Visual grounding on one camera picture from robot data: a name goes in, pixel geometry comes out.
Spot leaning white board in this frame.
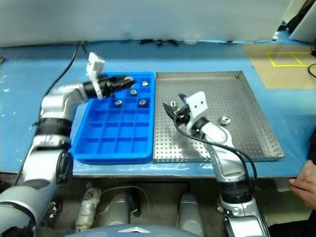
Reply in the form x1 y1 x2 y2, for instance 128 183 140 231
288 0 316 41

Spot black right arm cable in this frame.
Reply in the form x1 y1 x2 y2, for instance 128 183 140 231
173 115 259 196

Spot black background cables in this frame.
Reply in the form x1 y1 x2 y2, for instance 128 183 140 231
307 40 316 80

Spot grey right robot leg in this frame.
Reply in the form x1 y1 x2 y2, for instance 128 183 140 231
177 193 206 237

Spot person's bare hand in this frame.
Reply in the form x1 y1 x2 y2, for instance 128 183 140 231
289 159 316 209

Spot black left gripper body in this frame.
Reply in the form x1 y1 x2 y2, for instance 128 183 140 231
98 75 118 99

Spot blue compartment tray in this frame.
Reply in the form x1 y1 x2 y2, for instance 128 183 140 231
71 71 157 165

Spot grey left robot leg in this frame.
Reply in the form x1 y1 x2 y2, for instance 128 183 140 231
95 189 132 228

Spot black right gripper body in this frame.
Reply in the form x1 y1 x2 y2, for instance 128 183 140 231
175 104 192 124

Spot perforated steel tray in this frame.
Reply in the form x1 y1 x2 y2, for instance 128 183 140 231
153 71 285 164

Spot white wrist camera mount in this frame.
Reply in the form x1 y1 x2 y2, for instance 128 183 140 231
85 51 106 100
185 91 208 129

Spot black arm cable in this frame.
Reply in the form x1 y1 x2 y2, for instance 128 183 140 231
13 40 88 186
173 115 259 196

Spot blue table cover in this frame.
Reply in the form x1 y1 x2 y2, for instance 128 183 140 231
0 39 316 179

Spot white wrapped post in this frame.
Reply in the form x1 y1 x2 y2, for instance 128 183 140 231
75 182 102 233

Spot brown cardboard sheet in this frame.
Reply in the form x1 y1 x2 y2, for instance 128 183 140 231
243 44 316 90

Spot thin white wire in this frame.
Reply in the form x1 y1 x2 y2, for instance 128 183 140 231
100 186 152 218

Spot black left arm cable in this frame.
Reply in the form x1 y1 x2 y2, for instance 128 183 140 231
13 40 88 186

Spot person's dark jacket sleeve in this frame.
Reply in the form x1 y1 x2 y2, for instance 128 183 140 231
308 130 316 160

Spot grey robot leg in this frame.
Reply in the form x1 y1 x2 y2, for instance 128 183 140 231
95 189 132 228
177 193 206 237

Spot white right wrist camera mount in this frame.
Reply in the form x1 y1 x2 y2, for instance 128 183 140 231
185 91 208 129

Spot dark background object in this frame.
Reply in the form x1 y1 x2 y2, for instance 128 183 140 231
278 0 310 33

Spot yellow tape square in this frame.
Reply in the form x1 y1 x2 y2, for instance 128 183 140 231
266 51 315 68

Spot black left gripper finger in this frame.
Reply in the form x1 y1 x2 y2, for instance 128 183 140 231
114 83 134 93
115 75 135 85

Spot grey robot torso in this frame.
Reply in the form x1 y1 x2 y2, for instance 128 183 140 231
63 223 198 237

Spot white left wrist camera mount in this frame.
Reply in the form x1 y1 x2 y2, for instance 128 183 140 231
85 51 106 100

